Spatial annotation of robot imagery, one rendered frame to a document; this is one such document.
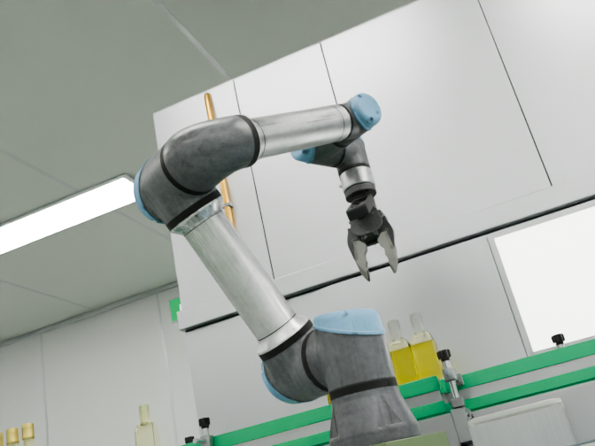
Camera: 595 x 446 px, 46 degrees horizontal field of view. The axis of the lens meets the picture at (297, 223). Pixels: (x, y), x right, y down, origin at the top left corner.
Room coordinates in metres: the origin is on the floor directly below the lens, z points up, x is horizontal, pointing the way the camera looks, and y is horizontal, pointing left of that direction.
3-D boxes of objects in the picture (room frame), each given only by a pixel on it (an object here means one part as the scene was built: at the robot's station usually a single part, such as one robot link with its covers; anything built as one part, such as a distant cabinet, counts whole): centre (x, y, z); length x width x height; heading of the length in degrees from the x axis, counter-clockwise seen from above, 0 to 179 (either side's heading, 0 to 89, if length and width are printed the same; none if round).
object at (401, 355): (1.72, -0.18, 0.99); 0.06 x 0.06 x 0.21; 73
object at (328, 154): (1.35, -0.09, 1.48); 0.11 x 0.11 x 0.08; 41
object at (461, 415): (1.58, -0.26, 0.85); 0.09 x 0.04 x 0.07; 163
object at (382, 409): (1.20, -0.05, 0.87); 0.15 x 0.15 x 0.10
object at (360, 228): (1.44, -0.16, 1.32); 0.09 x 0.08 x 0.12; 163
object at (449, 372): (1.56, -0.26, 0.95); 0.17 x 0.03 x 0.12; 163
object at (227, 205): (1.97, 0.20, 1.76); 0.03 x 0.03 x 0.72; 73
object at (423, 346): (1.70, -0.23, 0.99); 0.06 x 0.06 x 0.21; 72
